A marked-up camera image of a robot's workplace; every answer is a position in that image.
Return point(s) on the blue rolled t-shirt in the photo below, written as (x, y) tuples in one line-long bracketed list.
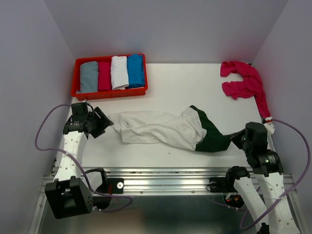
[(135, 71)]

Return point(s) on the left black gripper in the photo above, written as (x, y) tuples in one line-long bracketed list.
[(104, 121)]

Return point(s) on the magenta crumpled t-shirt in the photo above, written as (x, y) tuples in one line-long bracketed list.
[(251, 84)]

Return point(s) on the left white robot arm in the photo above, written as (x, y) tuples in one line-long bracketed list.
[(70, 193)]

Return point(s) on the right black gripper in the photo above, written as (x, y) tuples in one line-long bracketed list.
[(235, 137)]

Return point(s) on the grey rolled t-shirt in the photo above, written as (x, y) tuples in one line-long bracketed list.
[(88, 78)]

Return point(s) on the magenta rolled t-shirt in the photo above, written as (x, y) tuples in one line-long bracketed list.
[(104, 76)]

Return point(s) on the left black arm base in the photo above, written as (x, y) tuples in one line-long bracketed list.
[(104, 184)]

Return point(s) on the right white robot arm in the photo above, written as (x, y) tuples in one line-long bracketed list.
[(270, 211)]

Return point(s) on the white rolled t-shirt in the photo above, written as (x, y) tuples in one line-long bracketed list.
[(119, 73)]

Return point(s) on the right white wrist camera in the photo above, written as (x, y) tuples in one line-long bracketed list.
[(268, 123)]

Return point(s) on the cream and green t-shirt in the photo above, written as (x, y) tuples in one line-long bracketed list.
[(191, 130)]

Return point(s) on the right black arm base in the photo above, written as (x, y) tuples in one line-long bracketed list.
[(226, 184)]

